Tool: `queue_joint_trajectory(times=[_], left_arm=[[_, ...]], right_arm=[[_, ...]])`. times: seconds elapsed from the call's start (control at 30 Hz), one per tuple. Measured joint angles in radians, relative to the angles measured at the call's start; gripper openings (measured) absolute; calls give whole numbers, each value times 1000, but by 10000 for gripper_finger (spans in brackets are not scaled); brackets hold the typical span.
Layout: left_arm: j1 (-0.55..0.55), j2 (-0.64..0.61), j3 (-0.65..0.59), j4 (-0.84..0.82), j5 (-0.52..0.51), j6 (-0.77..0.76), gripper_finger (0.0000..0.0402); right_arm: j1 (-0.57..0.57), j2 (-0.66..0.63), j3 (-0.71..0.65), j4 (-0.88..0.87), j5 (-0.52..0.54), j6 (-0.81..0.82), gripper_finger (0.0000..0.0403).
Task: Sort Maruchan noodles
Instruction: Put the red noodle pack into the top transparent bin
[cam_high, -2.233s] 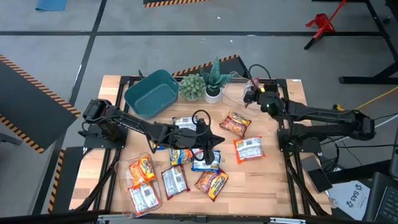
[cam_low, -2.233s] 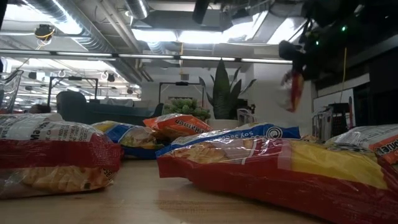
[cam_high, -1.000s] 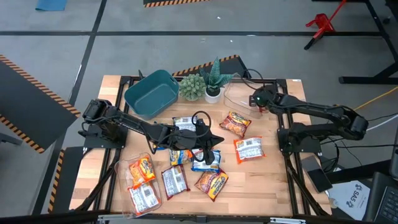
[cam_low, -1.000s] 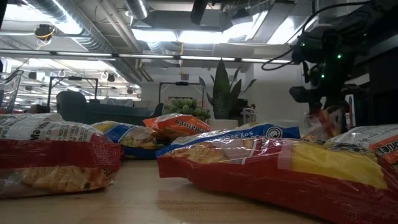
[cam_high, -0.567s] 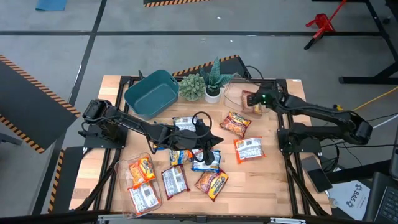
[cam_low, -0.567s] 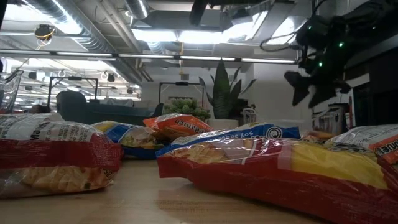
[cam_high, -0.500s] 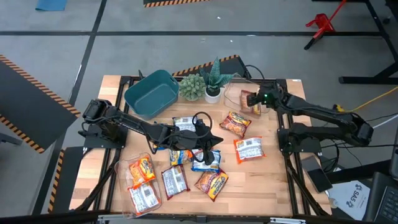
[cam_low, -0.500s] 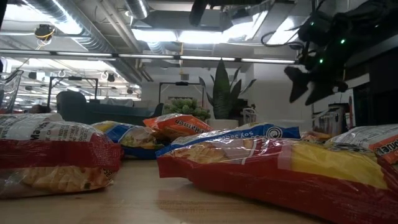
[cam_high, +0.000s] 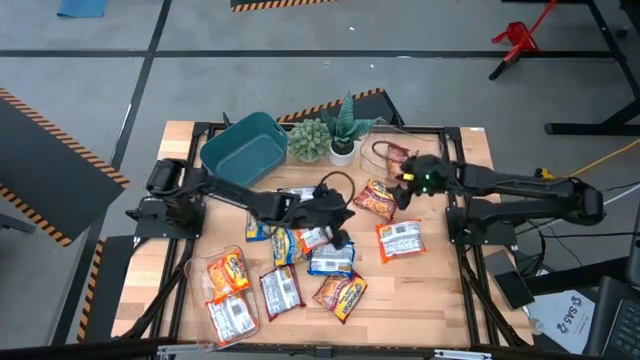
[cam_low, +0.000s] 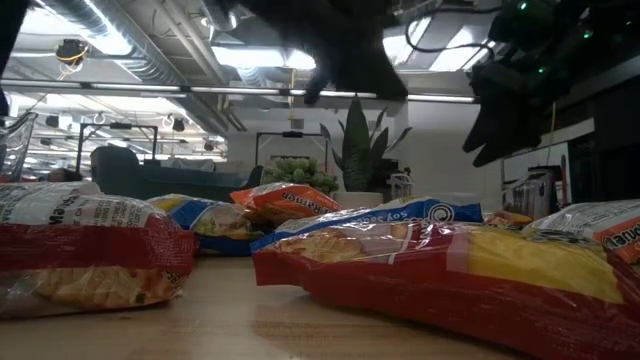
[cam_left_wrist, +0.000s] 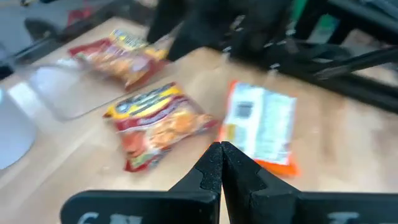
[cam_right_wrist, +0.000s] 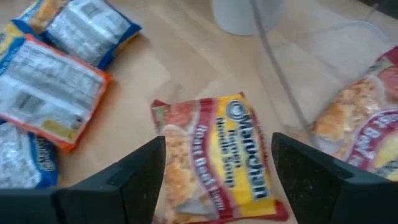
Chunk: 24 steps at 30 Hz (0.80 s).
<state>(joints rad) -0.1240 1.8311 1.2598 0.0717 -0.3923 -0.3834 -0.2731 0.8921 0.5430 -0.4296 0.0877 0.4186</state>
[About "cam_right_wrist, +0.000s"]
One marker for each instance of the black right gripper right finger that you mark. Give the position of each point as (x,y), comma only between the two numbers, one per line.
(311,186)

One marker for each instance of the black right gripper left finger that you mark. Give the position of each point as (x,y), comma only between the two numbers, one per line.
(133,180)

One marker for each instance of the red Maruchan noodle pack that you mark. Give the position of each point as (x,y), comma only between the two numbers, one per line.
(224,149)
(357,118)

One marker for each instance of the blue Maruchan noodle pack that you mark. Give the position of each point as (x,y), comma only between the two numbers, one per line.
(21,155)
(46,14)
(87,31)

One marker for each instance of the orange Maruchan noodle pack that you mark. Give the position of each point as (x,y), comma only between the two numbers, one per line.
(46,90)

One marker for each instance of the clear plastic bin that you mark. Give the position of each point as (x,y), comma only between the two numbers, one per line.
(311,62)

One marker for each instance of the white plant pot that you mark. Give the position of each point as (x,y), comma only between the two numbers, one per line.
(242,15)

